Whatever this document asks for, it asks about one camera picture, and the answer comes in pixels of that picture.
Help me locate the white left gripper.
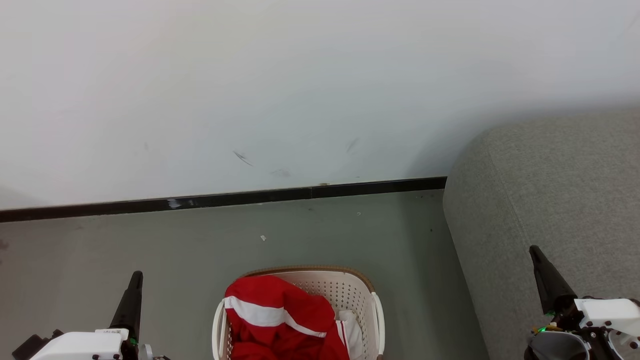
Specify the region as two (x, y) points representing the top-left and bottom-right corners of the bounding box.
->
(30, 270), (144, 360)

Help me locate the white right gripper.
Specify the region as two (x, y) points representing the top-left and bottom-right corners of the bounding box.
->
(529, 245), (640, 360)

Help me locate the red and white jersey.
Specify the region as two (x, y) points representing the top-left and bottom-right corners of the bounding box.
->
(223, 274), (365, 360)

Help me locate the grey fabric sofa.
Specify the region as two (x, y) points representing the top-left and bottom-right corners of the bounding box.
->
(442, 107), (640, 360)

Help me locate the cream perforated laundry basket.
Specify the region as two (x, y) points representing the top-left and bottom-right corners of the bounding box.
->
(212, 265), (386, 360)

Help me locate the black wall baseboard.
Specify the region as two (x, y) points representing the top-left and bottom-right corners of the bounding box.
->
(0, 176), (448, 224)

